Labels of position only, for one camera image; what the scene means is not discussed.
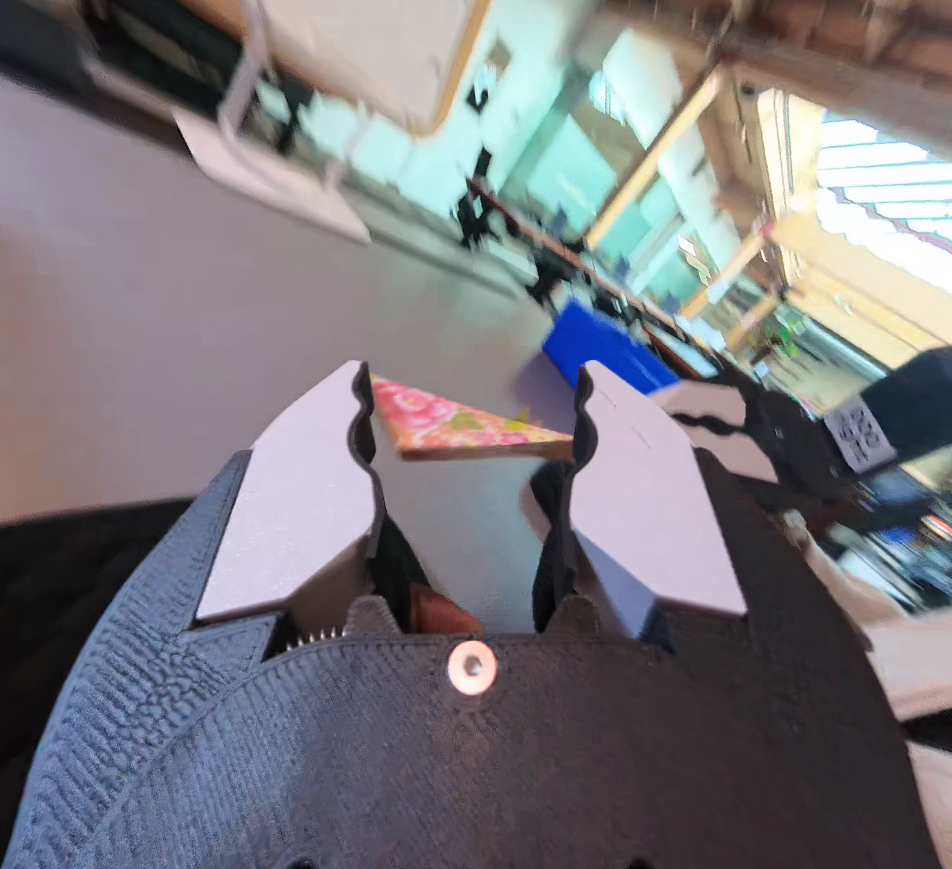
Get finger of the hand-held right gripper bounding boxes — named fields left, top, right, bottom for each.
left=654, top=380, right=748, bottom=431
left=688, top=426, right=780, bottom=485

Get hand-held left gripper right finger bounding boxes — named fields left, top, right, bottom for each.
left=530, top=360, right=748, bottom=641

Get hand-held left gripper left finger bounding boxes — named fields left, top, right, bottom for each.
left=195, top=360, right=388, bottom=625

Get blue plastic bin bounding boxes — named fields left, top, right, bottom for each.
left=541, top=298, right=681, bottom=396

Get floral paper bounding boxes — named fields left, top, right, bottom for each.
left=370, top=374, right=575, bottom=463

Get wooden office desk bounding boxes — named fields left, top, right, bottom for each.
left=465, top=177, right=596, bottom=305

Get dark cloth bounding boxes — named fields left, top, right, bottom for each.
left=0, top=499, right=213, bottom=833

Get black office chair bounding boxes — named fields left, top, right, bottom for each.
left=452, top=148, right=501, bottom=249

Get clear acrylic document stand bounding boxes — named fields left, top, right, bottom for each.
left=164, top=0, right=495, bottom=245

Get printed instruction sheet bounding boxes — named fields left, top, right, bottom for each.
left=201, top=0, right=488, bottom=126

